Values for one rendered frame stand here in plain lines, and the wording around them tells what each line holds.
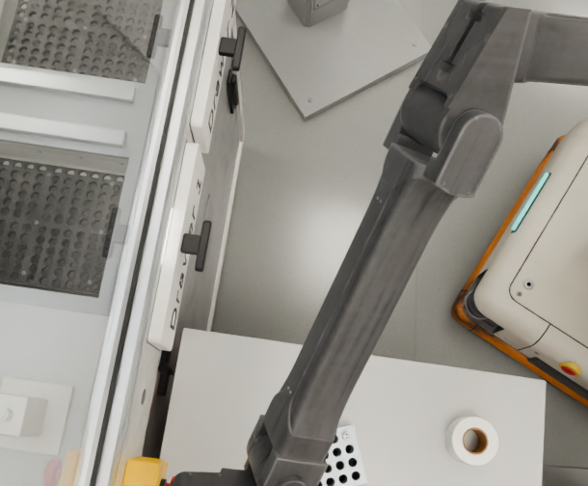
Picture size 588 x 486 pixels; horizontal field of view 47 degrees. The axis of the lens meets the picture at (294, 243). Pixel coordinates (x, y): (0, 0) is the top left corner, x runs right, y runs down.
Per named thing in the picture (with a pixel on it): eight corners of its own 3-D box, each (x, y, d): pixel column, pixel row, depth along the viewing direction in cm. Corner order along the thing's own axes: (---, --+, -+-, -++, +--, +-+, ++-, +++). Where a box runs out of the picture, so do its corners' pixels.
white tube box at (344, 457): (350, 424, 104) (353, 424, 100) (363, 480, 102) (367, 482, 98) (271, 443, 103) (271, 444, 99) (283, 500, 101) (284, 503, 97)
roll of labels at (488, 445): (437, 429, 104) (442, 429, 100) (475, 408, 105) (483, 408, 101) (459, 472, 103) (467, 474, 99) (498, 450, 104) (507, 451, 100)
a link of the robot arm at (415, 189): (520, 127, 54) (454, 96, 63) (465, 103, 52) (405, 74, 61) (308, 529, 67) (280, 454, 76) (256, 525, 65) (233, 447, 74)
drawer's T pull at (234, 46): (247, 30, 105) (246, 25, 104) (239, 73, 103) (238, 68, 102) (224, 27, 105) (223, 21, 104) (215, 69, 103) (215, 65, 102)
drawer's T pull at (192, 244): (212, 223, 97) (211, 220, 95) (202, 273, 95) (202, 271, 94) (187, 219, 97) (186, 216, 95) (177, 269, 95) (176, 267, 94)
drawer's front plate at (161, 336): (205, 170, 107) (199, 142, 97) (171, 351, 100) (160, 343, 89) (194, 168, 107) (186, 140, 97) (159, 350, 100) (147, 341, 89)
